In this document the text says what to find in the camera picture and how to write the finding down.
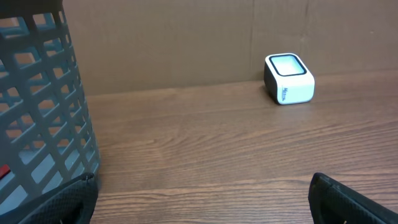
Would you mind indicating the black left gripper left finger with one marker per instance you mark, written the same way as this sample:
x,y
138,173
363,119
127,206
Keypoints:
x,y
71,202

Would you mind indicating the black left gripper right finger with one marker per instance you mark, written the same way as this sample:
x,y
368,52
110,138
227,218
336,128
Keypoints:
x,y
332,202

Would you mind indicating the orange spaghetti packet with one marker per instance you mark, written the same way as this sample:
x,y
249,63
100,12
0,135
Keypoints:
x,y
4,170

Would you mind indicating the white barcode scanner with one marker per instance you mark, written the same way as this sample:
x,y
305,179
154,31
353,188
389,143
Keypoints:
x,y
287,79

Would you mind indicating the grey plastic shopping basket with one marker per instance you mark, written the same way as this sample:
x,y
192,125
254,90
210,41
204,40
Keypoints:
x,y
47,136

